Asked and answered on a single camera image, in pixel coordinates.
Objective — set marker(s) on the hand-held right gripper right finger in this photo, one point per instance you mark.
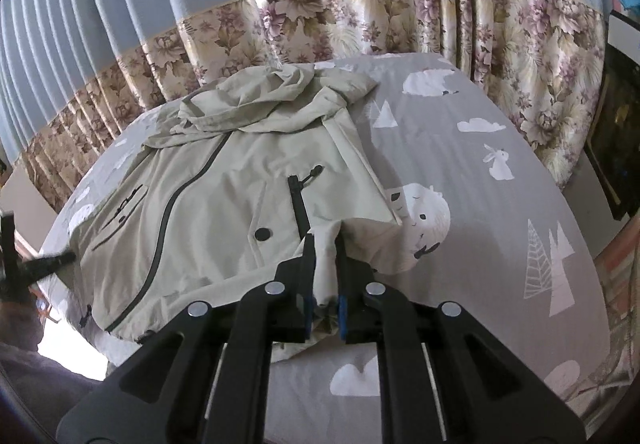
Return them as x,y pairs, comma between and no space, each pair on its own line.
355,309

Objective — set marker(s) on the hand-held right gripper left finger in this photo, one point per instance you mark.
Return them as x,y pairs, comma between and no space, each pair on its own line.
295,304

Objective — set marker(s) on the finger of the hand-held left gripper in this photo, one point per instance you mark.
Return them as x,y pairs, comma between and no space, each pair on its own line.
47,265

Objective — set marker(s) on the beige hooded jacket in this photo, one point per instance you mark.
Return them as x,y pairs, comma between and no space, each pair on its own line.
210,184

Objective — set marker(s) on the person's left forearm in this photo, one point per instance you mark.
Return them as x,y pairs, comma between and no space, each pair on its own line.
40,374

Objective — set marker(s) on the person's left hand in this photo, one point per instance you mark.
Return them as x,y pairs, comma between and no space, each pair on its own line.
17,324

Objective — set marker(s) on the grey animal print bed sheet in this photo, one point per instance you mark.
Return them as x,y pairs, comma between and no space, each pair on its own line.
475,224

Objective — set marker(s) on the dark framed picture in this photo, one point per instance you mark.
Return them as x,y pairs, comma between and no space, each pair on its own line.
620,124

